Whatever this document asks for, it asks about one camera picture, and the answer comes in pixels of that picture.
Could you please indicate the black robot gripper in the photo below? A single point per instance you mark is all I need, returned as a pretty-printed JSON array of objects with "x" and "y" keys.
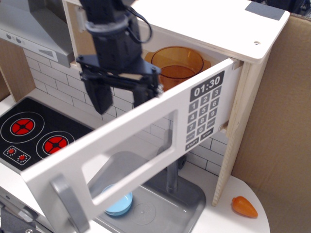
[{"x": 117, "y": 63}]

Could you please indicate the white toy microwave door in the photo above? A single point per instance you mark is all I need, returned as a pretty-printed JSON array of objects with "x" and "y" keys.
[{"x": 80, "y": 181}]

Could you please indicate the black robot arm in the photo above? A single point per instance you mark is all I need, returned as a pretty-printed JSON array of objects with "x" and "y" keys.
[{"x": 104, "y": 11}]

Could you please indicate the wooden toy microwave cabinet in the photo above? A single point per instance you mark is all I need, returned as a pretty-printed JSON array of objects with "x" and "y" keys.
[{"x": 218, "y": 28}]

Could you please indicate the orange transparent toy pot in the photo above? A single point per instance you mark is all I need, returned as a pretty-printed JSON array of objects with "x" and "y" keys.
[{"x": 177, "y": 65}]

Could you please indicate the dark grey toy faucet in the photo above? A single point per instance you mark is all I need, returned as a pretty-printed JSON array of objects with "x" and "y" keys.
[{"x": 172, "y": 169}]

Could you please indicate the grey range hood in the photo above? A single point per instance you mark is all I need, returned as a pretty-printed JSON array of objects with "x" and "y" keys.
[{"x": 31, "y": 25}]

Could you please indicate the black toy stove top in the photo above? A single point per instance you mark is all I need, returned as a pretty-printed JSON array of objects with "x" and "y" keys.
[{"x": 31, "y": 131}]

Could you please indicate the light blue bowl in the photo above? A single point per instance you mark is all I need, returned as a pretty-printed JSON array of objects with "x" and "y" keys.
[{"x": 121, "y": 206}]

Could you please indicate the grey toy sink basin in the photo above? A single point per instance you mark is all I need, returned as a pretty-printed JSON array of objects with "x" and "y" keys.
[{"x": 153, "y": 208}]

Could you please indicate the grey tape patch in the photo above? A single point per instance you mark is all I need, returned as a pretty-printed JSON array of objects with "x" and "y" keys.
[{"x": 265, "y": 10}]

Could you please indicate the orange toy carrot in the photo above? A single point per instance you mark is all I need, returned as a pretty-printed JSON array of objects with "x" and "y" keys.
[{"x": 242, "y": 206}]

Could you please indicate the brown cardboard panel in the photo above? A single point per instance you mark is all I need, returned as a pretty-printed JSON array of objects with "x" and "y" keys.
[{"x": 274, "y": 158}]

